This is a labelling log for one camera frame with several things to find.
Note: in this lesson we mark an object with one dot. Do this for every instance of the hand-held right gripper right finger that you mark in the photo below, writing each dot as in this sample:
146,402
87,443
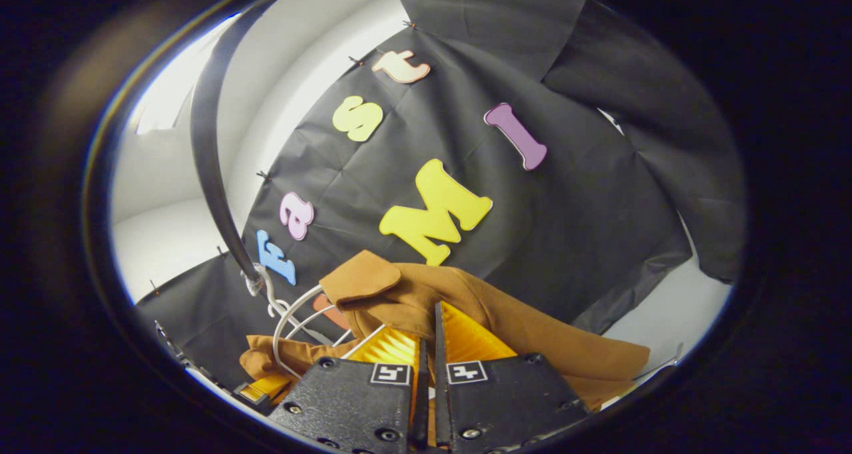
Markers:
506,401

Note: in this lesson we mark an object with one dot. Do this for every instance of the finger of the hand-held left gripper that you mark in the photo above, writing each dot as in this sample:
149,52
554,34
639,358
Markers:
266,389

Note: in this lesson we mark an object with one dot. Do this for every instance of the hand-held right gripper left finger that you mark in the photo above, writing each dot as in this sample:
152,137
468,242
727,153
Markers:
353,407

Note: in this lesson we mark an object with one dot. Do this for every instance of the brown shirt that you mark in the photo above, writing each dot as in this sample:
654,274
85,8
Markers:
506,314

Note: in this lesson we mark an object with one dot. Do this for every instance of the white plastic hanger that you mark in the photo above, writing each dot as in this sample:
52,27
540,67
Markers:
278,327

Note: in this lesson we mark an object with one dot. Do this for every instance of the black clothes rack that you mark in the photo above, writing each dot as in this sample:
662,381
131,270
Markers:
203,141

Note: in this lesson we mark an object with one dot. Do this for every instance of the white tape wrap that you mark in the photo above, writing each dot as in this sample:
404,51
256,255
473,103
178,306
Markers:
253,282

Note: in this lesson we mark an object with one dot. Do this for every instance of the black backdrop cloth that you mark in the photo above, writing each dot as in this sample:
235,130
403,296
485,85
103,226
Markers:
566,227

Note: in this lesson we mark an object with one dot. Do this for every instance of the large ceiling light panel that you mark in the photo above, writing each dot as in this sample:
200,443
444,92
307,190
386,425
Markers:
163,104

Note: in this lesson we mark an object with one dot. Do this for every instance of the row of black backdrop clips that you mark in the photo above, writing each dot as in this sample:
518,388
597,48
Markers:
357,60

